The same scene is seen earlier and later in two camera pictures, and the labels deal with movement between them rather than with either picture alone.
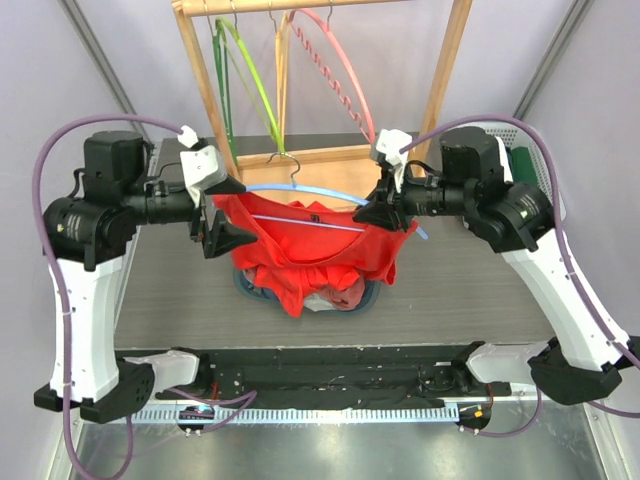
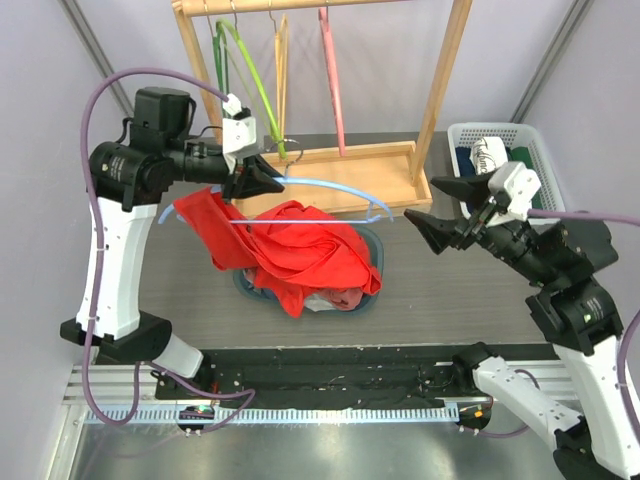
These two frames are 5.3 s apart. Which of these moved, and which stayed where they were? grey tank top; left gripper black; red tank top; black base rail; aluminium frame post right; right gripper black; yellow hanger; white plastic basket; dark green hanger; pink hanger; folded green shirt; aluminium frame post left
Moved: pink hanger; left gripper black; red tank top; right gripper black
Stayed: white plastic basket; black base rail; aluminium frame post left; dark green hanger; folded green shirt; yellow hanger; aluminium frame post right; grey tank top
